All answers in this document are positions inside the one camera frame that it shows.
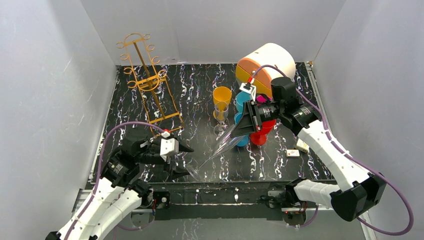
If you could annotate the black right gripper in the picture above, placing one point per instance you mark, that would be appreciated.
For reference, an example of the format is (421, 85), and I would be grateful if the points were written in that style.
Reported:
(250, 117)

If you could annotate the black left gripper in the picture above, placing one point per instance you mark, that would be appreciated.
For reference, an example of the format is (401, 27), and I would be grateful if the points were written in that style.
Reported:
(171, 159)

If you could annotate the red plastic wine glass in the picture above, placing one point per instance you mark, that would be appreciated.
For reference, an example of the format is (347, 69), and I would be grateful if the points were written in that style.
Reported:
(259, 138)

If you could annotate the magenta plastic wine glass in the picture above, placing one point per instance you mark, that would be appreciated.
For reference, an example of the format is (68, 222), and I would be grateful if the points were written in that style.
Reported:
(261, 99)

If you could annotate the light blue plastic wine glass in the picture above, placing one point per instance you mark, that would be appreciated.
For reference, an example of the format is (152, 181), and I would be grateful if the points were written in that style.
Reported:
(241, 97)

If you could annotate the clear wine glass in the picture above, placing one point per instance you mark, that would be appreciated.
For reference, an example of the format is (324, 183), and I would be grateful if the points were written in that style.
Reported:
(224, 143)
(220, 114)

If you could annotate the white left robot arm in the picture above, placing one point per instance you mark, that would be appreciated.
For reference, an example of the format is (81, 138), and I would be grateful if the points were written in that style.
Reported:
(118, 190)

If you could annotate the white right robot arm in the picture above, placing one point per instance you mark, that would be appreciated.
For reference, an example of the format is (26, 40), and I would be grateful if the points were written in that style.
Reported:
(356, 189)

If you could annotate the orange plastic wine glass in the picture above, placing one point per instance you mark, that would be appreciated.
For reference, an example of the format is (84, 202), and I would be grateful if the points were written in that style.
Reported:
(222, 94)

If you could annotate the small white box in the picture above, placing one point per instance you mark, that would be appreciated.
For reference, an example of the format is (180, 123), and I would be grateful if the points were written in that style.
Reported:
(293, 153)

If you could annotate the black marble table mat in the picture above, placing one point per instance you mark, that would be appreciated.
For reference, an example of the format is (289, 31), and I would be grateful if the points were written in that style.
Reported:
(190, 90)

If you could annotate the cream rectangular box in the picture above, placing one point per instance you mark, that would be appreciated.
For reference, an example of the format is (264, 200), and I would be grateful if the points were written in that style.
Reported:
(302, 146)

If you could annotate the round drawer cabinet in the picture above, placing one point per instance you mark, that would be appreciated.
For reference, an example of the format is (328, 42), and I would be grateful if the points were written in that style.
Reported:
(268, 54)

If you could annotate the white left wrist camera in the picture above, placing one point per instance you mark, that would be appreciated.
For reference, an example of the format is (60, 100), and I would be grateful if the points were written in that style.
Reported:
(169, 145)

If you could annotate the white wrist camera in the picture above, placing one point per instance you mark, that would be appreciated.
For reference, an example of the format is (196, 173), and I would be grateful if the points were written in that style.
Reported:
(169, 145)
(249, 88)

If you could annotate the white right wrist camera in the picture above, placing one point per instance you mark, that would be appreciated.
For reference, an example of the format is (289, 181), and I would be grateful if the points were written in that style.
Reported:
(249, 88)

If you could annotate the gold wire wine glass rack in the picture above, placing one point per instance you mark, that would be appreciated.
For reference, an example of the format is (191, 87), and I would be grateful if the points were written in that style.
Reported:
(151, 81)

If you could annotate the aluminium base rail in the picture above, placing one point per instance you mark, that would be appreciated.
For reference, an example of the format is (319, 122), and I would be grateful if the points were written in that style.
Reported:
(221, 212)

